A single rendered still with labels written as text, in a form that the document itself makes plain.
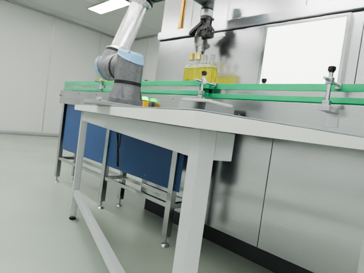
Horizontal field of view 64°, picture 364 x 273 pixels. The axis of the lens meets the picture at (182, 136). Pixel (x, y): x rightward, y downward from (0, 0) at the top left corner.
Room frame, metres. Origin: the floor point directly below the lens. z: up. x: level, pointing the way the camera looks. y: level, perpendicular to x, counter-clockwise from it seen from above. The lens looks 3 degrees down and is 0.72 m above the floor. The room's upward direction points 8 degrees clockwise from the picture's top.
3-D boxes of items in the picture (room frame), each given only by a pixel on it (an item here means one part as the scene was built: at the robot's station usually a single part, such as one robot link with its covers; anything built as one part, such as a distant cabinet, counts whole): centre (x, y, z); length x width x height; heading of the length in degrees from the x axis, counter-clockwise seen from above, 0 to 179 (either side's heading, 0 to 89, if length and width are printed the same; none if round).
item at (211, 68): (1.74, -0.12, 0.99); 0.06 x 0.06 x 0.21; 45
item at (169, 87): (2.22, 0.56, 0.92); 1.75 x 0.01 x 0.08; 45
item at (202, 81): (1.59, -0.09, 0.95); 0.17 x 0.03 x 0.12; 135
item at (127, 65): (1.28, 0.27, 0.93); 0.13 x 0.12 x 0.14; 48
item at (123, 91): (1.27, 0.26, 0.82); 0.15 x 0.15 x 0.10
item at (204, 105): (1.46, -0.12, 0.79); 0.27 x 0.17 x 0.08; 135
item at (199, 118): (1.58, -0.32, 0.73); 1.58 x 1.52 x 0.04; 28
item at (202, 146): (1.27, 0.28, 0.36); 1.51 x 0.09 x 0.71; 28
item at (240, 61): (1.68, -0.37, 1.15); 0.90 x 0.03 x 0.34; 45
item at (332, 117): (1.14, -0.54, 0.90); 0.17 x 0.05 x 0.23; 135
